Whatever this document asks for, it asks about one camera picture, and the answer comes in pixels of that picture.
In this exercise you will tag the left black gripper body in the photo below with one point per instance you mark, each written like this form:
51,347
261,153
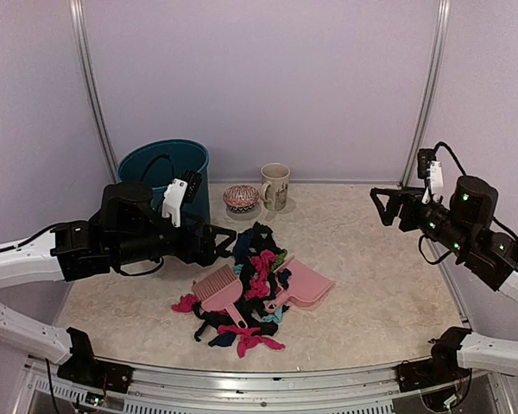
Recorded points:
189,253

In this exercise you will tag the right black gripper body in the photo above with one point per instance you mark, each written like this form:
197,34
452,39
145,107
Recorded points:
413,221

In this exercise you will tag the pink hand brush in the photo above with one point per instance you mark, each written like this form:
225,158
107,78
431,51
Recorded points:
219,291

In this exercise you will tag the pink dustpan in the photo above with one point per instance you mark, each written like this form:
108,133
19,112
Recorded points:
299,284

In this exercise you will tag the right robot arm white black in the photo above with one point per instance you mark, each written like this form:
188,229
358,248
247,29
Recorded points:
463,228

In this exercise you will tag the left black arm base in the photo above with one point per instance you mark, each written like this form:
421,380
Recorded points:
82,367

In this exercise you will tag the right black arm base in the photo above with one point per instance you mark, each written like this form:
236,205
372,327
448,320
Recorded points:
439,368

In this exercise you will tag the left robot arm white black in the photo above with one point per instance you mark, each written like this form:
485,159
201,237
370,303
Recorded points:
126,230

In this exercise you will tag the pile of coloured scraps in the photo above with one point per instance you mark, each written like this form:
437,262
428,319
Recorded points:
257,256

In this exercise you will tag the patterned small bowl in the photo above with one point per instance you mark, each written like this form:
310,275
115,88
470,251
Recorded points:
241,198

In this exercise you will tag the magenta scrap left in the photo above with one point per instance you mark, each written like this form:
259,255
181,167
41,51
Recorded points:
187,304

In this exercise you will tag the magenta scrap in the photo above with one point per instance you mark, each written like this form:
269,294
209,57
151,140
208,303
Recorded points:
187,304
248,339

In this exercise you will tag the beige ceramic mug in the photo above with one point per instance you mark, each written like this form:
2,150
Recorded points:
274,186

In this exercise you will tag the teal plastic bucket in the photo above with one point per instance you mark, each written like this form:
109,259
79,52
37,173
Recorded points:
158,163

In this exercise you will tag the magenta scrap front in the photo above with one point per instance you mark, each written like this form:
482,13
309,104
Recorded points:
248,339

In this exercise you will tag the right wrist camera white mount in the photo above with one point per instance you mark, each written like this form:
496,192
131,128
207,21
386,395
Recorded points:
429,169

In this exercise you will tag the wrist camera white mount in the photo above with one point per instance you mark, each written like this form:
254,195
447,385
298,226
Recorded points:
180,191
429,169

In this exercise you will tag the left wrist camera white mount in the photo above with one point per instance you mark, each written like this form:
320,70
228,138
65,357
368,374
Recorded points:
180,191

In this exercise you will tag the aluminium front rail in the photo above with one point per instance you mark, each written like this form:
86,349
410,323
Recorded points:
175,390

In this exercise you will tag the right aluminium corner post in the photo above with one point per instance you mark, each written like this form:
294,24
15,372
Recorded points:
430,87

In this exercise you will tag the aluminium corner post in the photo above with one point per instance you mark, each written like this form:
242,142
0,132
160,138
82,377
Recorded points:
430,87
85,60

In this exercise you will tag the left aluminium corner post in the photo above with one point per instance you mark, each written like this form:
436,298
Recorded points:
85,60

